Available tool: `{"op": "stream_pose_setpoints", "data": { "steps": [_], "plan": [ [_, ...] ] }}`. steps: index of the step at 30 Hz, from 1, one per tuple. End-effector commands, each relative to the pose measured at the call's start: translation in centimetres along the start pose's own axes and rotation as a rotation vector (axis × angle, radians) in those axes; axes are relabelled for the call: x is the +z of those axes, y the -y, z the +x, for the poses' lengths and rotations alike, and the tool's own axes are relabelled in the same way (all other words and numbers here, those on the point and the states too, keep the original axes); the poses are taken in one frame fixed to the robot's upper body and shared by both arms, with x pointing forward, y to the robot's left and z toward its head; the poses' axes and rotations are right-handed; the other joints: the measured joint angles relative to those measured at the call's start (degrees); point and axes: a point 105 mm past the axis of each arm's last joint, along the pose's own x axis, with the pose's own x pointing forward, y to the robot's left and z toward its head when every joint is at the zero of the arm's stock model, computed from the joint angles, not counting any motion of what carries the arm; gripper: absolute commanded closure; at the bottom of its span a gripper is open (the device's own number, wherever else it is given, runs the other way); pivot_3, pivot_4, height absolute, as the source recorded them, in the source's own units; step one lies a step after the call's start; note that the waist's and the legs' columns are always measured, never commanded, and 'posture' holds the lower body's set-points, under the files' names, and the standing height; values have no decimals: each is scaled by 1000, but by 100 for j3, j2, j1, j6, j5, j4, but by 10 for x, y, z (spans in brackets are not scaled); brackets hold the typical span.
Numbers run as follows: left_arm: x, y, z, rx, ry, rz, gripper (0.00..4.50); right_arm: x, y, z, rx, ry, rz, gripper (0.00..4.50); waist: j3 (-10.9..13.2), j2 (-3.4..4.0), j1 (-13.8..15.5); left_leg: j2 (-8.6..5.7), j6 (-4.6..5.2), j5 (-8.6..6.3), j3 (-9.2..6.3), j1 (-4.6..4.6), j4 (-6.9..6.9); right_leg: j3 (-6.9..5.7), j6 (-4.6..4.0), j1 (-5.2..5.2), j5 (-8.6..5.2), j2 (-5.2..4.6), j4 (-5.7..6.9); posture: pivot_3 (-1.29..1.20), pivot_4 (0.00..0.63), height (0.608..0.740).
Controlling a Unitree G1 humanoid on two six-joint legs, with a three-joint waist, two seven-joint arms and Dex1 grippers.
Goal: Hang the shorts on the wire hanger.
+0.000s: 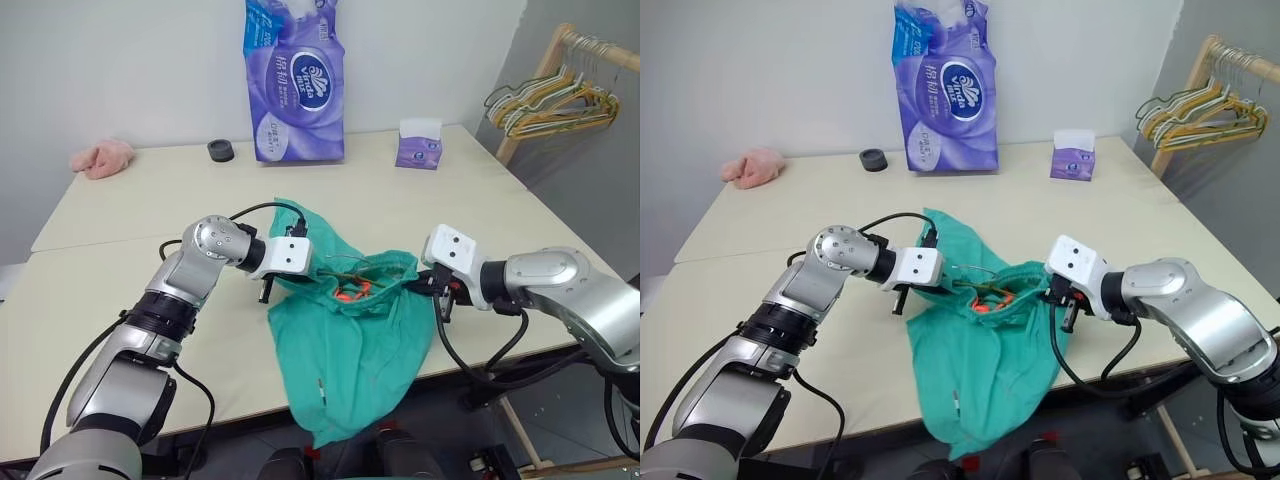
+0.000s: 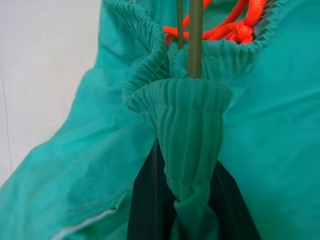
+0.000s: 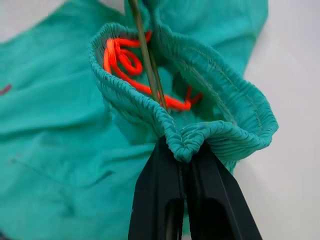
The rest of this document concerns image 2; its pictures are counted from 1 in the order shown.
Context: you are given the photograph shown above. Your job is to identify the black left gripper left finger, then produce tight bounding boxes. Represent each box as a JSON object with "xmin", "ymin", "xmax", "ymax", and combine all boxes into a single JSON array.
[{"xmin": 126, "ymin": 141, "xmax": 176, "ymax": 240}]

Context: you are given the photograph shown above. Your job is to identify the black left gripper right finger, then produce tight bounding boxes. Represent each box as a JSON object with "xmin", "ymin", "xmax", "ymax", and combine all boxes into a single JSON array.
[{"xmin": 207, "ymin": 159, "xmax": 261, "ymax": 240}]

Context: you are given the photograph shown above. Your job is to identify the green fabric garment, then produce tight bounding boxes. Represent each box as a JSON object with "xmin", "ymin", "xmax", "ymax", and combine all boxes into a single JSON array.
[{"xmin": 0, "ymin": 0, "xmax": 320, "ymax": 240}]

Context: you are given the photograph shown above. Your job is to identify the orange drawstring cord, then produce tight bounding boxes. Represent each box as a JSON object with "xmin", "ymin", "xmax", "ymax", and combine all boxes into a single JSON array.
[{"xmin": 162, "ymin": 0, "xmax": 256, "ymax": 47}]

